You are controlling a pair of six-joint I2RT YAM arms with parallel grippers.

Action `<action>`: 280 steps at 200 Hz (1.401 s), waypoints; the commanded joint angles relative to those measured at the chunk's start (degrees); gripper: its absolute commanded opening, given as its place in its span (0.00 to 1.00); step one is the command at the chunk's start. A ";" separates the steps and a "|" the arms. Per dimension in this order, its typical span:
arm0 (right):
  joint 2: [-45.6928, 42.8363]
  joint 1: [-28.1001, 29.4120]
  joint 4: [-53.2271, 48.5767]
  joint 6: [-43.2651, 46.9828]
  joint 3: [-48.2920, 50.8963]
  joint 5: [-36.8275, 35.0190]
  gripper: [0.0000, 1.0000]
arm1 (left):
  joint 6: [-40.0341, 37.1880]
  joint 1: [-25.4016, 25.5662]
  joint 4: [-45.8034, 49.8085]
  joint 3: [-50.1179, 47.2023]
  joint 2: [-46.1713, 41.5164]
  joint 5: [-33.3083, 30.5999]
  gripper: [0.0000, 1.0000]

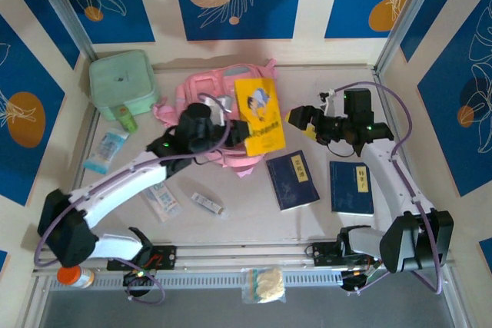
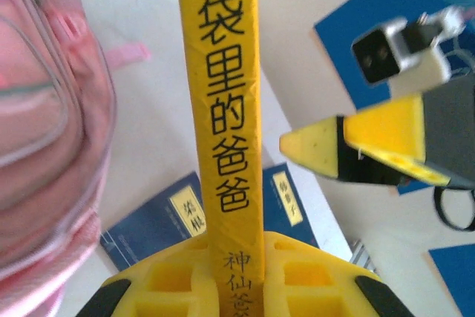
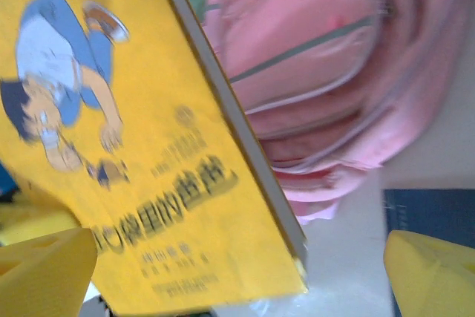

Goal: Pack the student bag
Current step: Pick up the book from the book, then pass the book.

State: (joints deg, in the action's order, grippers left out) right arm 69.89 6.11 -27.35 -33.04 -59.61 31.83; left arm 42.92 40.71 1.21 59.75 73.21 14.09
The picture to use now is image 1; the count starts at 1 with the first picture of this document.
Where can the aluminium mounting rail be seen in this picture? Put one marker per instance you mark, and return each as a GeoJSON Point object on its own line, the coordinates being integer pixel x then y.
{"type": "Point", "coordinates": [246, 257]}

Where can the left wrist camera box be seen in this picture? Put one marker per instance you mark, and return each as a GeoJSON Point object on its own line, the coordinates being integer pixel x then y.
{"type": "Point", "coordinates": [217, 104]}

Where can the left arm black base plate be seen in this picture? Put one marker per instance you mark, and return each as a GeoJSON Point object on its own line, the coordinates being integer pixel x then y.
{"type": "Point", "coordinates": [165, 257]}

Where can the mint green fabric pouch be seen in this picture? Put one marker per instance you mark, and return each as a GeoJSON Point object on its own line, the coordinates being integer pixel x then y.
{"type": "Point", "coordinates": [121, 80]}

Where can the pink school backpack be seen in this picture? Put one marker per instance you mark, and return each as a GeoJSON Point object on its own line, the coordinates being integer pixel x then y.
{"type": "Point", "coordinates": [196, 86]}

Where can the white blue wipes packet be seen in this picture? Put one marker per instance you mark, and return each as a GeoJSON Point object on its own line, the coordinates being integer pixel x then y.
{"type": "Point", "coordinates": [165, 203]}

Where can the light blue tissue packet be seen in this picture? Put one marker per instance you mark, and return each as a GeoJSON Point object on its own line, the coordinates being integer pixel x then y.
{"type": "Point", "coordinates": [107, 149]}

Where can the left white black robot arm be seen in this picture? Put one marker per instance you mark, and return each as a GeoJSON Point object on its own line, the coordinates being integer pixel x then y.
{"type": "Point", "coordinates": [123, 186]}

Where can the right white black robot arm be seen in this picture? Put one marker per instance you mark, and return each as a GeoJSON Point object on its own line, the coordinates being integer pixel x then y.
{"type": "Point", "coordinates": [384, 174]}

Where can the grey metal panel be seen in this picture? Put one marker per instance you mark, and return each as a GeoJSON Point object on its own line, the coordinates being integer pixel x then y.
{"type": "Point", "coordinates": [230, 312]}

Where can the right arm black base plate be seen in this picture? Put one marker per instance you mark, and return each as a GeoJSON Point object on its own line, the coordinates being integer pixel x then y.
{"type": "Point", "coordinates": [324, 253]}

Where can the yellow picture book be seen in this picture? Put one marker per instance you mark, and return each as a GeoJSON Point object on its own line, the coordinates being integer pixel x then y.
{"type": "Point", "coordinates": [261, 113]}

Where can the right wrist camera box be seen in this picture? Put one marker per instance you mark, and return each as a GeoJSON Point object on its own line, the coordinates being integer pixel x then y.
{"type": "Point", "coordinates": [326, 101]}

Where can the small tube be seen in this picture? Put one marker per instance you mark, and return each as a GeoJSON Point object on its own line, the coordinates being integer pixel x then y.
{"type": "Point", "coordinates": [209, 204]}

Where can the dark blue paperback book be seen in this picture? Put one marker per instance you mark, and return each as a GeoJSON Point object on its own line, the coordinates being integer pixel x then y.
{"type": "Point", "coordinates": [292, 186]}
{"type": "Point", "coordinates": [351, 189]}

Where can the orange capped bottle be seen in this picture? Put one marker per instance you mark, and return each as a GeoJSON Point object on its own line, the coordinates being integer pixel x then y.
{"type": "Point", "coordinates": [78, 278]}

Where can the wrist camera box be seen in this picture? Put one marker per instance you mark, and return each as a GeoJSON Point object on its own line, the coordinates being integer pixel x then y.
{"type": "Point", "coordinates": [217, 104]}
{"type": "Point", "coordinates": [326, 101]}

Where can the small green bottle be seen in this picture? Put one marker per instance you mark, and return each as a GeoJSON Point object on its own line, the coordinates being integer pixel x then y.
{"type": "Point", "coordinates": [128, 120]}

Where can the aluminium corner post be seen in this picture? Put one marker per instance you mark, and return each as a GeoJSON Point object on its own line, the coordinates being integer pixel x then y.
{"type": "Point", "coordinates": [64, 9]}
{"type": "Point", "coordinates": [412, 9]}

